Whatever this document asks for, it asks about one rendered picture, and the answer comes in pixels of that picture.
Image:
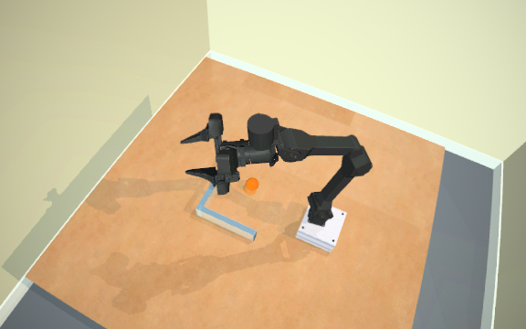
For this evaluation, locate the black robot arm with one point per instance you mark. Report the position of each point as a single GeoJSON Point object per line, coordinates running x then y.
{"type": "Point", "coordinates": [293, 145]}

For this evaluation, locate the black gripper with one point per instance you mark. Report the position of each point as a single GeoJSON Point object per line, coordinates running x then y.
{"type": "Point", "coordinates": [214, 129]}

